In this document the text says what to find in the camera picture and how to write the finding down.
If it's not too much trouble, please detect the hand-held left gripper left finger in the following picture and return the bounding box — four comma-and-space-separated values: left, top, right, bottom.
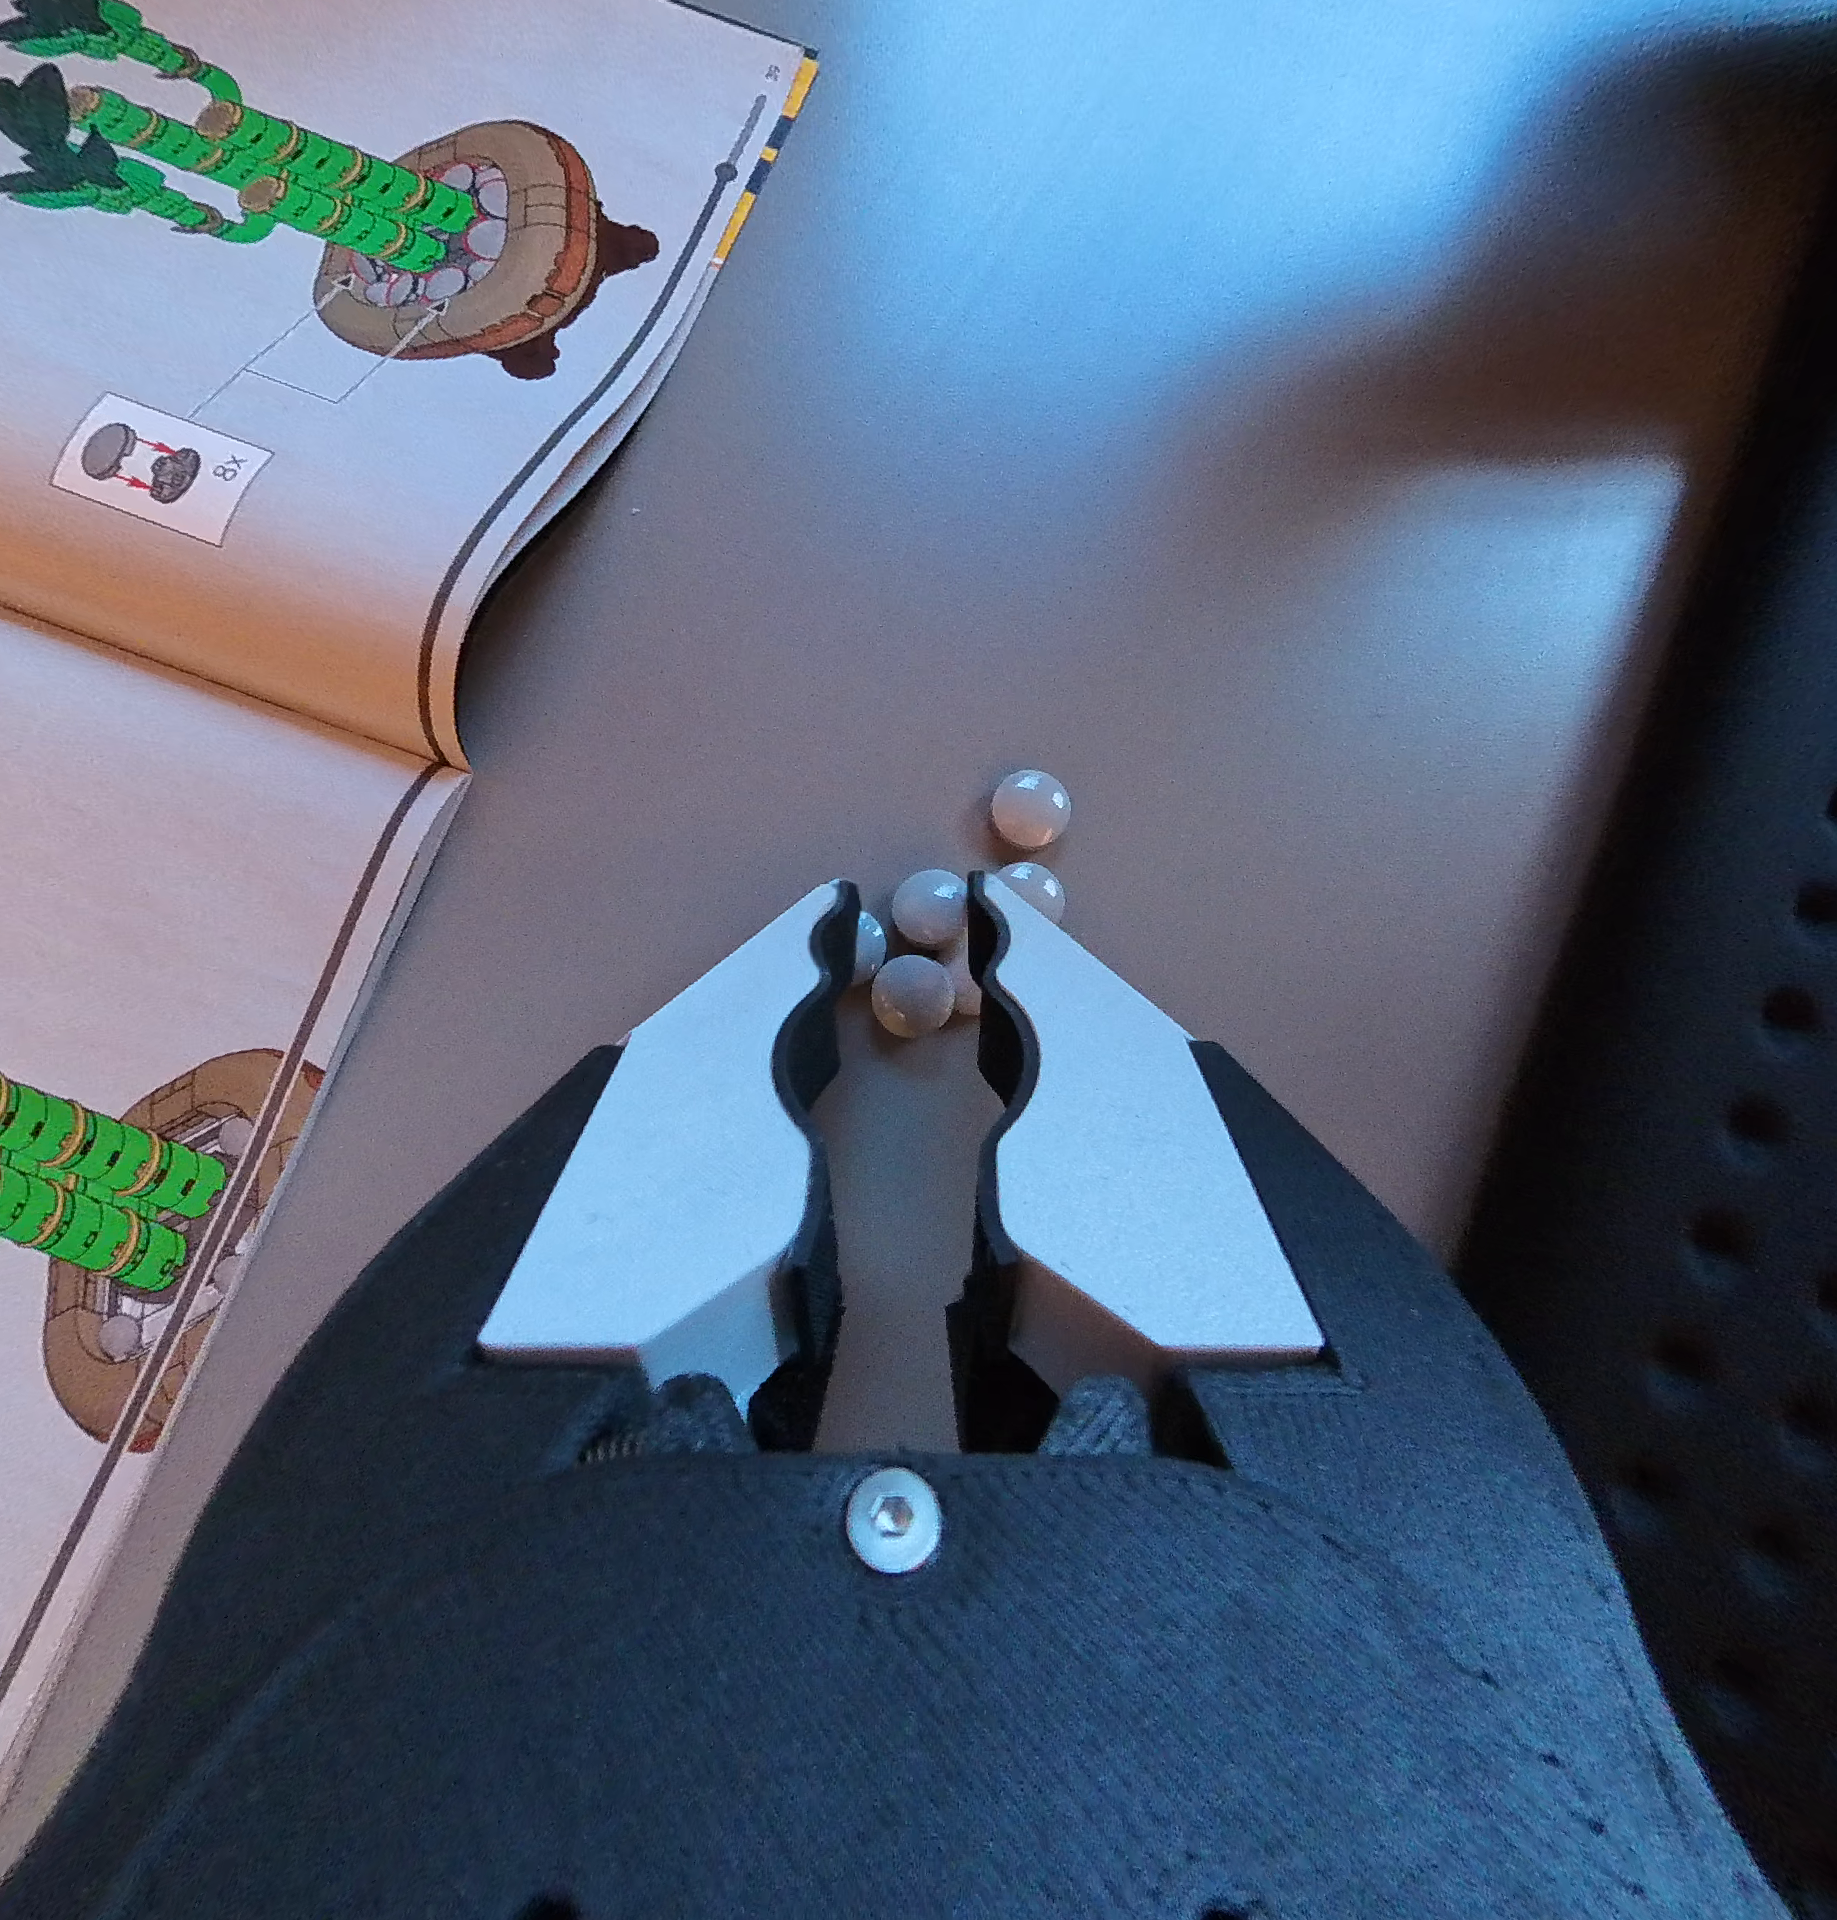
478, 879, 860, 1454

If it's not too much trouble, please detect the grey desk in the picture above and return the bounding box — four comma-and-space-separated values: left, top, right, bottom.
0, 0, 1837, 1914

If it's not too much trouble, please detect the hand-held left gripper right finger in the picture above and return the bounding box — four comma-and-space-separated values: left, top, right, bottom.
945, 869, 1329, 1454

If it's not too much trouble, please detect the open instruction booklet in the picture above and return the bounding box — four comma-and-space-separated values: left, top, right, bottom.
0, 0, 825, 1839

